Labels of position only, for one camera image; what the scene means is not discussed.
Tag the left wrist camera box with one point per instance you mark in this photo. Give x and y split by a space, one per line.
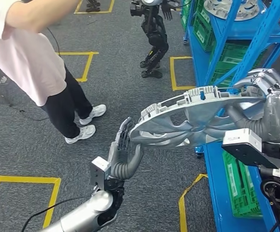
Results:
99 173

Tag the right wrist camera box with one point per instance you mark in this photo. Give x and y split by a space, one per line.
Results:
246 144

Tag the grey wheel hubcap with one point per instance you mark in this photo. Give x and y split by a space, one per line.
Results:
198 112
226 11

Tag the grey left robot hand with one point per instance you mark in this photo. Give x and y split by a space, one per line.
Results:
121 163

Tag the person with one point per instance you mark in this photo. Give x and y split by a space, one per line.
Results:
21 57

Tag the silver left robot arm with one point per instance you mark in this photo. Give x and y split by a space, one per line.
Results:
87 214

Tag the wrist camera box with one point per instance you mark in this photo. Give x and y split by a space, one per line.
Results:
99 173
246 144

